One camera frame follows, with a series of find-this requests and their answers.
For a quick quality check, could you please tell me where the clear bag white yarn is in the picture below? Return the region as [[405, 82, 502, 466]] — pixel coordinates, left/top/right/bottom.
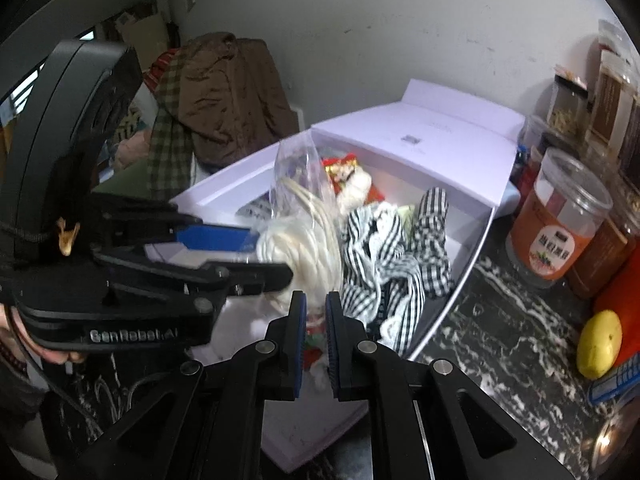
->
[[256, 131, 343, 314]]

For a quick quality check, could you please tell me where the black white checkered plush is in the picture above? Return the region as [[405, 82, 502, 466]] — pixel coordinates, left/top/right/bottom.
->
[[342, 188, 452, 354]]

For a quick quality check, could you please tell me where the red gold figure snack bag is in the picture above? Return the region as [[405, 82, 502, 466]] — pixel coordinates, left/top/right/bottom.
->
[[322, 153, 385, 216]]

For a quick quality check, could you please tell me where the red green ketchup packet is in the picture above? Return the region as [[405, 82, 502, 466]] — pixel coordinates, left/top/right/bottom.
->
[[303, 314, 326, 370]]

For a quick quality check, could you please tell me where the silver purple snack bag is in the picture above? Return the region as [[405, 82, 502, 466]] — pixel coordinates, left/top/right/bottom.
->
[[235, 194, 272, 220]]

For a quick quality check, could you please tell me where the person's left hand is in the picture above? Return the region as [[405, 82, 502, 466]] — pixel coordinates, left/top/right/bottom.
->
[[1, 304, 87, 364]]

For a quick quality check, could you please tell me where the green plaid cloth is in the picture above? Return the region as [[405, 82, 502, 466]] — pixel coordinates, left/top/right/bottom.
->
[[148, 48, 193, 200]]

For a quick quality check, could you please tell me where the brown jacket on chair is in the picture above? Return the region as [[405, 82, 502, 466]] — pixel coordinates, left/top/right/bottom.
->
[[177, 32, 299, 168]]

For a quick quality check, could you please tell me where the white open gift box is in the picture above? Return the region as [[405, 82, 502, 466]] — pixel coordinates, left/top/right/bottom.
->
[[146, 79, 525, 471]]

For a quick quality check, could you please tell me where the orange label plastic jar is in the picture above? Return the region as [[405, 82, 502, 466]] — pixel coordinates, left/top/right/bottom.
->
[[506, 148, 613, 289]]

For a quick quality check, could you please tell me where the yellow lemon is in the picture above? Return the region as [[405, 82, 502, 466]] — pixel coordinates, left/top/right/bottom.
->
[[576, 310, 623, 380]]

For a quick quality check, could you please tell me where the red plastic container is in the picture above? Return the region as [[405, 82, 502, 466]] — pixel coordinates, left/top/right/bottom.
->
[[594, 247, 640, 366]]

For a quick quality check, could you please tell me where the blue white tablet tube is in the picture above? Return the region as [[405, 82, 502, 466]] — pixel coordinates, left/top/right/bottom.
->
[[588, 353, 640, 405]]

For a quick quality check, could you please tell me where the drinking glass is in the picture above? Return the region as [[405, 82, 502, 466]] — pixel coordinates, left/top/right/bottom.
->
[[590, 396, 639, 479]]

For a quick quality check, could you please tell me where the tall clear spice jar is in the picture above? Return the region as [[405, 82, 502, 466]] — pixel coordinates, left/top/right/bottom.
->
[[587, 50, 638, 159]]

